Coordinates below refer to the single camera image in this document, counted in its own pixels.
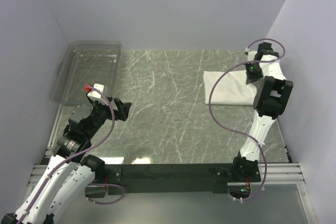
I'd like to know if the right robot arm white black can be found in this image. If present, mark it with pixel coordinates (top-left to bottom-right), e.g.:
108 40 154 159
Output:
230 42 293 182

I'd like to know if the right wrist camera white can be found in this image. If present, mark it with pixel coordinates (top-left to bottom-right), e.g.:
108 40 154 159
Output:
245 47 257 61

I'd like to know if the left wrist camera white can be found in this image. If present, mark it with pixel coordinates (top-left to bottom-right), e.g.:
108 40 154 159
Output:
84 83 108 105

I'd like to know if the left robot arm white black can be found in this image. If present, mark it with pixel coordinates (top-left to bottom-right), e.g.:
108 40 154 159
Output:
1 98 132 223

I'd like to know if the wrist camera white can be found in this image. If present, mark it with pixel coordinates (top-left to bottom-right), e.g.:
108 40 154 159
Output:
84 83 108 105
245 47 257 61

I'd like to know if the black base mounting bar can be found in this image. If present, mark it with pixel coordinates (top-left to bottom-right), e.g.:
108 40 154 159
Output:
73 154 258 198

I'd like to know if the aluminium frame rail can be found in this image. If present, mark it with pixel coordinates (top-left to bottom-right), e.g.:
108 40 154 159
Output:
15 50 316 224

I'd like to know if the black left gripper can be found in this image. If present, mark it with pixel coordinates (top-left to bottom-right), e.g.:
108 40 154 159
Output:
86 97 131 138

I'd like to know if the purple cable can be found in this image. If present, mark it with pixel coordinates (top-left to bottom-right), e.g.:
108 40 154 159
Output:
15 84 126 224
208 39 287 202

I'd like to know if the clear plastic bin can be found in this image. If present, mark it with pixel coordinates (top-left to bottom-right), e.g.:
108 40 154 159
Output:
50 40 122 106

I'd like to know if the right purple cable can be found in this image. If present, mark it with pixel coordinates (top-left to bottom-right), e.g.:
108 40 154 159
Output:
208 39 287 202

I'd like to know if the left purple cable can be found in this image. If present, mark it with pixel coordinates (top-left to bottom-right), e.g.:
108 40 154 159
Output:
15 84 126 224

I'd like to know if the white t-shirt red print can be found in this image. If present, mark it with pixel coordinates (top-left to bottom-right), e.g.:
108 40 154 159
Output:
203 70 257 105

